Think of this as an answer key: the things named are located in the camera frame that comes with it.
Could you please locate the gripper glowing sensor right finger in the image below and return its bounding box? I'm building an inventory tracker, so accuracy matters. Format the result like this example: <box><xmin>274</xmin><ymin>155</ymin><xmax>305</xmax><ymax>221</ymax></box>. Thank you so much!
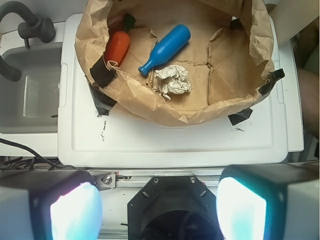
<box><xmin>216</xmin><ymin>163</ymin><xmax>320</xmax><ymax>240</ymax></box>

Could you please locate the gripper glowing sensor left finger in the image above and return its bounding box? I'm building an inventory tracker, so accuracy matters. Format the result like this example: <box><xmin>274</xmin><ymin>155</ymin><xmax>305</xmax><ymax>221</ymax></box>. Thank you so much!
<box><xmin>0</xmin><ymin>170</ymin><xmax>103</xmax><ymax>240</ymax></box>

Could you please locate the white paper ball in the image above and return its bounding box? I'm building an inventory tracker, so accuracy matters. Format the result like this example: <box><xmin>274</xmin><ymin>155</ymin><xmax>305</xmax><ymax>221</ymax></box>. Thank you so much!
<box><xmin>152</xmin><ymin>64</ymin><xmax>192</xmax><ymax>100</ymax></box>

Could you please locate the white plastic bin lid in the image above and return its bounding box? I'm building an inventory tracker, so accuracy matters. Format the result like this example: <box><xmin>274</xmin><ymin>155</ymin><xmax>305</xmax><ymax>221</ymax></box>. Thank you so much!
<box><xmin>57</xmin><ymin>14</ymin><xmax>304</xmax><ymax>169</ymax></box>

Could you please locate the grey toy sink basin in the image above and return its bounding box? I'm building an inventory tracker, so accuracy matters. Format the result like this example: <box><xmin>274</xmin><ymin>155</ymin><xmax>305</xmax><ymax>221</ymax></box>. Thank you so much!
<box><xmin>0</xmin><ymin>42</ymin><xmax>62</xmax><ymax>134</ymax></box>

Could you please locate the brown paper bag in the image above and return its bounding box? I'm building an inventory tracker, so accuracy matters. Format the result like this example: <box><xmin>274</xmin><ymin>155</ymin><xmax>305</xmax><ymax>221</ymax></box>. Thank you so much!
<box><xmin>75</xmin><ymin>0</ymin><xmax>279</xmax><ymax>127</ymax></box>

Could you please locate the orange toy carrot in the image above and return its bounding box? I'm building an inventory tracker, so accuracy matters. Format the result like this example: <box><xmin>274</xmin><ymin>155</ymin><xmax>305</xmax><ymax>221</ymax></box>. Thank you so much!
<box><xmin>103</xmin><ymin>14</ymin><xmax>136</xmax><ymax>66</ymax></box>

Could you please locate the grey toy faucet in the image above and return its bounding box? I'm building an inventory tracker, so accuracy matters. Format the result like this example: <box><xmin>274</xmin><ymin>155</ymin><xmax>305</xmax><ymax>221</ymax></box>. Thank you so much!
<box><xmin>0</xmin><ymin>0</ymin><xmax>56</xmax><ymax>82</ymax></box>

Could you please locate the blue plastic bottle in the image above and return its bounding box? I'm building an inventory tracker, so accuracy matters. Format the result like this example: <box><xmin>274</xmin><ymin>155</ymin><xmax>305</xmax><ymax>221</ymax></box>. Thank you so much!
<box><xmin>138</xmin><ymin>24</ymin><xmax>191</xmax><ymax>77</ymax></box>

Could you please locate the black cable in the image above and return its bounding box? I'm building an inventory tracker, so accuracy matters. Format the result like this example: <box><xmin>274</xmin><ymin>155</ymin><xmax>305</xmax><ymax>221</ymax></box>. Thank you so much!
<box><xmin>0</xmin><ymin>137</ymin><xmax>76</xmax><ymax>171</ymax></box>

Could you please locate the aluminium extrusion rail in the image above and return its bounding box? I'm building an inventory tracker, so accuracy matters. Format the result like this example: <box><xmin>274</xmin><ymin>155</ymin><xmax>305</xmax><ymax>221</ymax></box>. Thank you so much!
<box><xmin>88</xmin><ymin>167</ymin><xmax>223</xmax><ymax>190</ymax></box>

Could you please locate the black octagonal mount plate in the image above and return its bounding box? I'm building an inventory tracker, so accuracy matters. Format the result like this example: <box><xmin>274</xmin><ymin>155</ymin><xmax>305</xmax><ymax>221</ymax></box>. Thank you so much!
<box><xmin>127</xmin><ymin>176</ymin><xmax>224</xmax><ymax>240</ymax></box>

